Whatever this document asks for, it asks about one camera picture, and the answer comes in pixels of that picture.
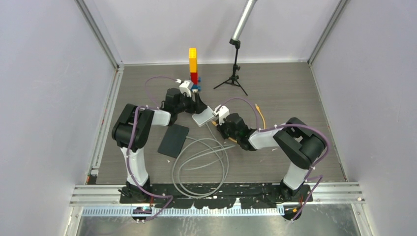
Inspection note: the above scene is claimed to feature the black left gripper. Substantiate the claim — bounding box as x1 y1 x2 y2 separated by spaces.
175 91 207 115

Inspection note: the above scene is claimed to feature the white network switch box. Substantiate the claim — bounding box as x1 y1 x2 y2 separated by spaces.
192 106 215 127

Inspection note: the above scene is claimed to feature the yellow ethernet cable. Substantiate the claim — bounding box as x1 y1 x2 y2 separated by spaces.
211 103 267 144

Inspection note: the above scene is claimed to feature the grey ethernet cable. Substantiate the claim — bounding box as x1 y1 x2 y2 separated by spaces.
172 123 237 199

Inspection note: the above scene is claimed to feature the dark grey foam pad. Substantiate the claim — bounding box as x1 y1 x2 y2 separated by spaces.
157 124 189 158

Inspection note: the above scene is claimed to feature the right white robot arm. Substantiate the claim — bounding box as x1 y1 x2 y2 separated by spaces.
216 113 330 202

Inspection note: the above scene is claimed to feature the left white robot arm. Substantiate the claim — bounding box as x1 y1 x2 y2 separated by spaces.
112 88 207 204

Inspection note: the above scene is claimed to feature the colourful toy block tower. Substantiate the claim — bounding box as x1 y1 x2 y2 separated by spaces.
188 48 201 92

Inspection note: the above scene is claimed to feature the black tripod with silver pole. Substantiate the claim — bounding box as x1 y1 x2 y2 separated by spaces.
213 0 257 96

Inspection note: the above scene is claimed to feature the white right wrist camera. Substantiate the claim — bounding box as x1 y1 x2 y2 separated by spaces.
213 105 230 125

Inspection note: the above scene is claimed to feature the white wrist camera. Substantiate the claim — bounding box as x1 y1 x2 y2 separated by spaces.
176 79 194 97
213 105 230 125

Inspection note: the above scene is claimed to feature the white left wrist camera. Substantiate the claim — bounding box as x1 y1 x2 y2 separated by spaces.
176 79 194 97

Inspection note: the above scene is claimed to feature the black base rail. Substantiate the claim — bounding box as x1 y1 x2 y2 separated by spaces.
119 183 313 220

